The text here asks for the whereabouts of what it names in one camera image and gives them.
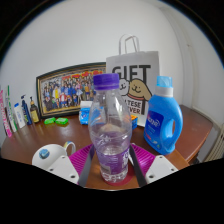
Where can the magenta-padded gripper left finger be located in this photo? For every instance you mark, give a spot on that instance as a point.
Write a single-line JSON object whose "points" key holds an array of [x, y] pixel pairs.
{"points": [[63, 168]]}

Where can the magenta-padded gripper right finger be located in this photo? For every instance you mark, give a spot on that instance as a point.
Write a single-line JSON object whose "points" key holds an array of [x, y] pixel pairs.
{"points": [[161, 168]]}

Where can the clear purple-capped water bottle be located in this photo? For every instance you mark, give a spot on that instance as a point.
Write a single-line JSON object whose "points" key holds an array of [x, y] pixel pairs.
{"points": [[110, 133]]}

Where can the white mug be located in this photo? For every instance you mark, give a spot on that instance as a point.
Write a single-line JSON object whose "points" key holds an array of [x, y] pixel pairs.
{"points": [[51, 151]]}

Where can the round red coaster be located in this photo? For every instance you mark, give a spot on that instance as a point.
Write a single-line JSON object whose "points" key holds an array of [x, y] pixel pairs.
{"points": [[130, 175]]}

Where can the blue detergent bottle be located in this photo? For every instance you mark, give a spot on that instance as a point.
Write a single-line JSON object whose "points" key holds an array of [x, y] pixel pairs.
{"points": [[161, 123]]}

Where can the small green packet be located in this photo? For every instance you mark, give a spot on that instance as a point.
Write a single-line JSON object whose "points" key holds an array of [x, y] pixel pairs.
{"points": [[50, 120], [61, 121]]}

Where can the wooden side cabinet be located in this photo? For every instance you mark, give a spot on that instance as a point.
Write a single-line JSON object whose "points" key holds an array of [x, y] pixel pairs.
{"points": [[195, 130]]}

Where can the small orange-topped box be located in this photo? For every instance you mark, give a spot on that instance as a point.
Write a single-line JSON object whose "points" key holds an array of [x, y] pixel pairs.
{"points": [[134, 122]]}

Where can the blue tissue pack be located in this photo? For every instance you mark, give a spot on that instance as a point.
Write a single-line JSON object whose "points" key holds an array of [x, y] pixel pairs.
{"points": [[84, 115]]}

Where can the white radiator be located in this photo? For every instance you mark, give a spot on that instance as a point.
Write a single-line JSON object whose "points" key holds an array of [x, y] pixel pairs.
{"points": [[216, 145]]}

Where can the dark amber pump bottle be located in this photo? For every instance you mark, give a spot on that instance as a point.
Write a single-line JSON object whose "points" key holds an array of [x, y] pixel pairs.
{"points": [[34, 113]]}

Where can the dark blue pump bottle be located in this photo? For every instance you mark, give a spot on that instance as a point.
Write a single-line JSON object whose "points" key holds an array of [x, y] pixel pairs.
{"points": [[26, 113]]}

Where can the white blue-capped lotion bottle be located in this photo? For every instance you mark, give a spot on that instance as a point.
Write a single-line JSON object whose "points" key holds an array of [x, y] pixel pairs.
{"points": [[19, 116]]}

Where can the long green white box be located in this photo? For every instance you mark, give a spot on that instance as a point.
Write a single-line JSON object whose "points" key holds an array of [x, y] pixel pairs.
{"points": [[11, 113]]}

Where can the framed group photo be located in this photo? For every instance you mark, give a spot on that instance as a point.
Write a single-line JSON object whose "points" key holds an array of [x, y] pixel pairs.
{"points": [[66, 91]]}

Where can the long pink box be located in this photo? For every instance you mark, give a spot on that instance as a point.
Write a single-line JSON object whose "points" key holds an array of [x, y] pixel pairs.
{"points": [[4, 116]]}

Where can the white paper gift bag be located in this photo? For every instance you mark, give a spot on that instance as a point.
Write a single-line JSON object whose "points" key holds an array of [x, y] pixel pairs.
{"points": [[140, 66]]}

